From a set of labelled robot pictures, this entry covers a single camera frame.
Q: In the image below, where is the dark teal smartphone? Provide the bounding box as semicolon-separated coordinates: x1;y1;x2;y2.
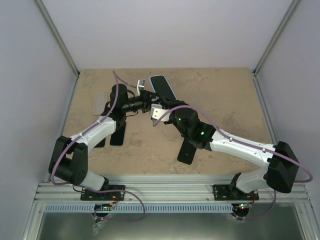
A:
109;123;127;147

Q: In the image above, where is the right aluminium corner post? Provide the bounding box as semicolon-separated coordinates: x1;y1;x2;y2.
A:
252;0;302;77

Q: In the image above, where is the aluminium rail frame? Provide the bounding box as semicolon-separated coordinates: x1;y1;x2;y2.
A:
22;175;320;240

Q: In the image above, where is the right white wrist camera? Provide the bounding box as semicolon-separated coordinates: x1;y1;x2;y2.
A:
149;103;169;127

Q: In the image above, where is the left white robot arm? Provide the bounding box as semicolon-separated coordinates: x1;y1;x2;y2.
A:
48;84;158;200

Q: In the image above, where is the circuit board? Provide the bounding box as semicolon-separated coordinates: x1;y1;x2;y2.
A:
93;202;117;212
238;202;253;210

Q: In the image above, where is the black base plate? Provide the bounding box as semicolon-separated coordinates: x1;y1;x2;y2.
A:
211;184;260;201
80;184;126;202

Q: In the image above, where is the black cased phone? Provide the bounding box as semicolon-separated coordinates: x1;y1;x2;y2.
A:
95;138;106;148
177;139;197;165

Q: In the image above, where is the left circuit board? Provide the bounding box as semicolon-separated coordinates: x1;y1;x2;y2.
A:
93;202;117;212

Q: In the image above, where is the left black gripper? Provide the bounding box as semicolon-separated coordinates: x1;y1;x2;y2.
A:
122;90;163;114

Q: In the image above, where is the left aluminium corner post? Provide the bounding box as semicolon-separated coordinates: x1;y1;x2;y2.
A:
34;0;80;78

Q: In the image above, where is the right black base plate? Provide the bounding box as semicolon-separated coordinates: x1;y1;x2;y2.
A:
211;184;260;201

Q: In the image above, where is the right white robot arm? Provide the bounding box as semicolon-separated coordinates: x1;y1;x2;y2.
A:
157;105;299;200

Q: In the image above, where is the light blue cased phone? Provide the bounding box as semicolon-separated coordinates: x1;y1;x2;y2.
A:
149;74;177;101

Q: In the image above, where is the clear plastic bag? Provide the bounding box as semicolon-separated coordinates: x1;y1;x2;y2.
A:
92;218;107;236

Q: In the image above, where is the right circuit board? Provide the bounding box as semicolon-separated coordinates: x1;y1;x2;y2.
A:
238;202;253;210

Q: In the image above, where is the blue slotted cable duct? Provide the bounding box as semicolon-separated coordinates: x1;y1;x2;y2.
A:
44;203;233;214

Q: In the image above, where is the beige phone case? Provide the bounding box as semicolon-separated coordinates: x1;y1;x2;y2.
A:
93;92;108;115

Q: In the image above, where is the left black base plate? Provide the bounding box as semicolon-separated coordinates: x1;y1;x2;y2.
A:
80;184;126;202

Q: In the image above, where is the aluminium corner post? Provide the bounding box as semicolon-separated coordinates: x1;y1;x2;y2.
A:
34;0;80;78
252;0;302;77

